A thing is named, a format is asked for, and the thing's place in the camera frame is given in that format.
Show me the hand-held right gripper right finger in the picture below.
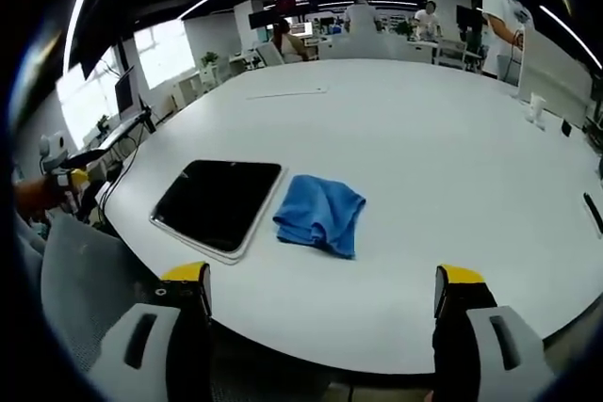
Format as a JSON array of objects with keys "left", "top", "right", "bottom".
[{"left": 431, "top": 264, "right": 558, "bottom": 402}]

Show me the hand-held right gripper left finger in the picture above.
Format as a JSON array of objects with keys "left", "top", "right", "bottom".
[{"left": 88, "top": 260, "right": 214, "bottom": 402}]

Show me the dark mirror with white frame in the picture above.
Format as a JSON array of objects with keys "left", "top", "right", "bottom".
[{"left": 149, "top": 159, "right": 289, "bottom": 266}]

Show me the blue cleaning cloth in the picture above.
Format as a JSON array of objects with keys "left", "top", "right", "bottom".
[{"left": 272, "top": 174, "right": 367, "bottom": 261}]

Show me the grey mesh office chair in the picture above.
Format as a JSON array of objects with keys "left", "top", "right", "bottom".
[{"left": 40, "top": 215, "right": 192, "bottom": 378}]

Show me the black flat device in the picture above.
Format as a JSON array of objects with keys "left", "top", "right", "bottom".
[{"left": 582, "top": 191, "right": 603, "bottom": 236}]

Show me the white office chair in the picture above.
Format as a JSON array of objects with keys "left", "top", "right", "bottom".
[{"left": 255, "top": 40, "right": 286, "bottom": 67}]

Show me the white plastic cup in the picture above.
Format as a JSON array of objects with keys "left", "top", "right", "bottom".
[{"left": 527, "top": 92, "right": 548, "bottom": 126}]

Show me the white desk partition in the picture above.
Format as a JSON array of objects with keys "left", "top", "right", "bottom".
[{"left": 516, "top": 26, "right": 595, "bottom": 126}]

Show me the black cable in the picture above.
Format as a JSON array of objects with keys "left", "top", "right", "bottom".
[{"left": 97, "top": 136, "right": 143, "bottom": 230}]

